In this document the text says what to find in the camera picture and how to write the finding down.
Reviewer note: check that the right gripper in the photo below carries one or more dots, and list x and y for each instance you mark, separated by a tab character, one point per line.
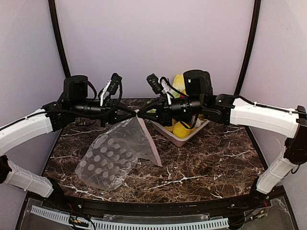
163	109

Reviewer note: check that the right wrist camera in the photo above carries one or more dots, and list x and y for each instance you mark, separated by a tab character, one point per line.
160	87

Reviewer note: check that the right black frame post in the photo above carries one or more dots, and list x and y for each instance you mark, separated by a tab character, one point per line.
249	46

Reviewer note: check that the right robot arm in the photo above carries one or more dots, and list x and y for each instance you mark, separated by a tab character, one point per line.
233	110

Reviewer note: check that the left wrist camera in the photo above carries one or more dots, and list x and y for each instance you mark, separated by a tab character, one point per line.
110	89

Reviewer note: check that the white slotted cable duct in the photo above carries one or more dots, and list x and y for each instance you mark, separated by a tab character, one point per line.
120	222

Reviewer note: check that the black frame post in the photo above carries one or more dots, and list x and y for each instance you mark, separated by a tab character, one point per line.
249	46
58	38

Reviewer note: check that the clear dotted zip top bag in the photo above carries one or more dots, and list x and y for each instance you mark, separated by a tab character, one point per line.
113	154

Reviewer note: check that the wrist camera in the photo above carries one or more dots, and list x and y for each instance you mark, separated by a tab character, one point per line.
160	87
110	89

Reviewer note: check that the napa cabbage toy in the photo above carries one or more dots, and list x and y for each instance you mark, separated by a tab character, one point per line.
179	85

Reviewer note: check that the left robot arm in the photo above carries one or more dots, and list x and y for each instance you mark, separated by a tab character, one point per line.
78	100

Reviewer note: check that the pale yellow cabbage toy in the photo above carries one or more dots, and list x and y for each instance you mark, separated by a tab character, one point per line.
169	128

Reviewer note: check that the black curved front rail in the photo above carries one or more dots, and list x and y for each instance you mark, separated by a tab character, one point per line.
226	207

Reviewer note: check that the white garlic toy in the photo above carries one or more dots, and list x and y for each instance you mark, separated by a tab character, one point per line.
197	123

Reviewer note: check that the yellow lemon toy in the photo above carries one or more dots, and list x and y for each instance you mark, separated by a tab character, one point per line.
181	130

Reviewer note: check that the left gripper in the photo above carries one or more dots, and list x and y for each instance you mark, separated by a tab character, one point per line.
108	109

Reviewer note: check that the pink plastic food tray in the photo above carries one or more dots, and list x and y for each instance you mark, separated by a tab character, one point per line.
179	142

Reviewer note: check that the left black frame post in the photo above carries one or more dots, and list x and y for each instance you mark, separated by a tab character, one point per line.
58	38

